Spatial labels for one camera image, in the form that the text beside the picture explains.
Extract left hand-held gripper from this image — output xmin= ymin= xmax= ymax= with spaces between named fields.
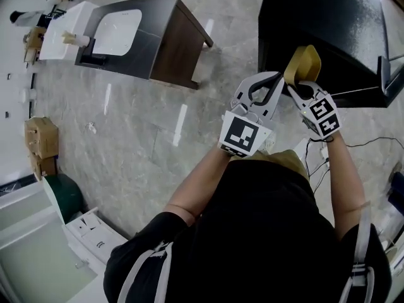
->
xmin=218 ymin=70 xmax=285 ymax=160

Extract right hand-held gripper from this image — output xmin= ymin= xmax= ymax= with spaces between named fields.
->
xmin=285 ymin=80 xmax=343 ymax=141

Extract yellow plastic container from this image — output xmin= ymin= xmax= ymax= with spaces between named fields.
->
xmin=283 ymin=44 xmax=322 ymax=88

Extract person's right forearm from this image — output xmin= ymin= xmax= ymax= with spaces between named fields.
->
xmin=324 ymin=130 xmax=371 ymax=242

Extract person's left forearm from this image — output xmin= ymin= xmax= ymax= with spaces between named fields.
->
xmin=166 ymin=143 xmax=234 ymax=219

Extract person's white shoe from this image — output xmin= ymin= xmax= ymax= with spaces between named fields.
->
xmin=257 ymin=130 xmax=277 ymax=153

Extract person's beige trousers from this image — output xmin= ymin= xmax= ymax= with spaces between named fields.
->
xmin=230 ymin=148 xmax=312 ymax=181

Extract dark wooden sink cabinet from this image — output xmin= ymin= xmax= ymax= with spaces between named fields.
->
xmin=74 ymin=0 xmax=215 ymax=90

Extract person's black shirt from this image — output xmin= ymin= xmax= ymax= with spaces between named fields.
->
xmin=103 ymin=159 xmax=393 ymax=303

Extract white sink basin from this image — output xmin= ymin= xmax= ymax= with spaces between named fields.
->
xmin=93 ymin=9 xmax=143 ymax=56

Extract black faucet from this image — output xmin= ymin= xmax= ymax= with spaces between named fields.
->
xmin=80 ymin=38 xmax=108 ymax=66

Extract white counter unit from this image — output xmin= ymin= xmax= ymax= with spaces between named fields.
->
xmin=39 ymin=1 xmax=102 ymax=61

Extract green bin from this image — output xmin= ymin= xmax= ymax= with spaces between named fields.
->
xmin=42 ymin=172 xmax=86 ymax=223

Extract cardboard box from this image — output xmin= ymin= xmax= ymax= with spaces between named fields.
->
xmin=30 ymin=153 xmax=59 ymax=180
xmin=24 ymin=116 xmax=59 ymax=160

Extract white appliance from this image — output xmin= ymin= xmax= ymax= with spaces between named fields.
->
xmin=0 ymin=181 xmax=98 ymax=303

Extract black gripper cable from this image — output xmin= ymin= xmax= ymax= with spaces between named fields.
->
xmin=307 ymin=137 xmax=332 ymax=195

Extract black floor cable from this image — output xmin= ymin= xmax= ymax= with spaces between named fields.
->
xmin=345 ymin=136 xmax=404 ymax=148

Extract grey harness strap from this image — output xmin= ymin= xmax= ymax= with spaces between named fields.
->
xmin=342 ymin=200 xmax=376 ymax=303
xmin=116 ymin=241 xmax=174 ymax=303

